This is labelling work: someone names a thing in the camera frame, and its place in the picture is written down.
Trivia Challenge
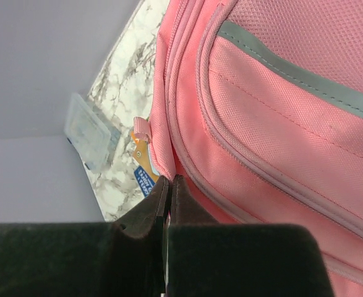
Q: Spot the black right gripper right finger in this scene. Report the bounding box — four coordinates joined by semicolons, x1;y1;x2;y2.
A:
168;176;333;296

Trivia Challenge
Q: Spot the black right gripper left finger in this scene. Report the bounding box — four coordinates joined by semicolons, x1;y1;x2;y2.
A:
0;177;169;296

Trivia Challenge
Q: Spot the blue thick book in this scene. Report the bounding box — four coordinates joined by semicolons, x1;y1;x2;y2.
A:
134;166;159;197

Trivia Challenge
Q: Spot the orange children's book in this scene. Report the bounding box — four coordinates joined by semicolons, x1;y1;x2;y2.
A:
130;131;150;171

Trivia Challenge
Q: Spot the pink student backpack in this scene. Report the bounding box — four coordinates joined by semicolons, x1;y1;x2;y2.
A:
134;1;363;296

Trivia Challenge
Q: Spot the clear plastic organizer box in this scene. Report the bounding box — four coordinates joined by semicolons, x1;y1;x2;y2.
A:
64;93;121;173

